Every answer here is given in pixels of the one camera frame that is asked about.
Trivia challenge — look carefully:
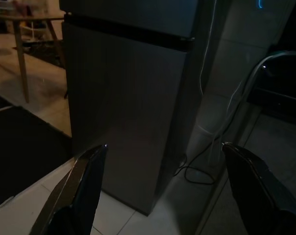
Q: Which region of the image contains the grey two-door fridge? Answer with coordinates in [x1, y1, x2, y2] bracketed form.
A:
[59, 0, 207, 217]

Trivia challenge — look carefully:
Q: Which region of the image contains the grey fridge lower door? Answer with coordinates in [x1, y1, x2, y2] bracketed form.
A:
[63, 21, 195, 217]

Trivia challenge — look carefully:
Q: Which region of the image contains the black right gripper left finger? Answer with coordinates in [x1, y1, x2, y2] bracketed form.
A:
[29, 143, 109, 235]

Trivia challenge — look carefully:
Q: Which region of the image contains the black floor cable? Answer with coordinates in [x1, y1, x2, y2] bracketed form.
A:
[174, 146, 216, 185]

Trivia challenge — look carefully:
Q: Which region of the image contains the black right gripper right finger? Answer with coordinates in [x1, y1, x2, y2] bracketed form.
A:
[222, 141, 296, 235]

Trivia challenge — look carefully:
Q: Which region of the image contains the white hanging cable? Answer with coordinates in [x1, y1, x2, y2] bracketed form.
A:
[199, 0, 218, 96]

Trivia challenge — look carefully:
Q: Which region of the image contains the light wooden dining table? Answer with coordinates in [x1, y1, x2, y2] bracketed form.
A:
[0, 9, 68, 104]

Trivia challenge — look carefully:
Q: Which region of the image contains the black floor mat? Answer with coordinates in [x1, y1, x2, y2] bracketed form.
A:
[0, 91, 73, 212]

